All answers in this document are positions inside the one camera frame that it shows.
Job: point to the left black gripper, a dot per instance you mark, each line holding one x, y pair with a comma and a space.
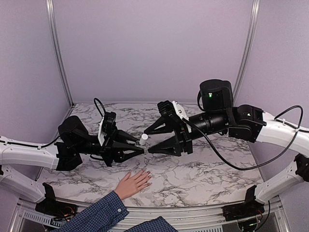
111, 150

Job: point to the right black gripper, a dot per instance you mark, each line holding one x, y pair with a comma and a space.
184, 139

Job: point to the clear nail polish bottle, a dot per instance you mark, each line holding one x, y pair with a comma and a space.
142, 142

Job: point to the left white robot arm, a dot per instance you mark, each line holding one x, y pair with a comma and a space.
60, 156

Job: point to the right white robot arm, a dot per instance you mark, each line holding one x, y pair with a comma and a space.
245, 122

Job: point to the blue checkered sleeve forearm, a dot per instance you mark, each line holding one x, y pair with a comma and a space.
99, 217

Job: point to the person's bare hand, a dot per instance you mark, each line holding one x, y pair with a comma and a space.
132, 184

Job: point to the blue checkered shirt body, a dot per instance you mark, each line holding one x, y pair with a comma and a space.
156, 225

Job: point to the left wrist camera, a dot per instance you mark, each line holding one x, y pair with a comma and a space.
106, 126

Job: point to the front aluminium rail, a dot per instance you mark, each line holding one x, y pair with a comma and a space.
184, 219

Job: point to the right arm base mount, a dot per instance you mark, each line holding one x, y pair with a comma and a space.
250, 207

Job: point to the left aluminium frame post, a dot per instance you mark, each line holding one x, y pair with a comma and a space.
57, 51

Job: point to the aluminium frame post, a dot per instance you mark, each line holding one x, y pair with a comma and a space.
248, 45
57, 51

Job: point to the right aluminium frame post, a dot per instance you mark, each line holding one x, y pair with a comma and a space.
248, 45

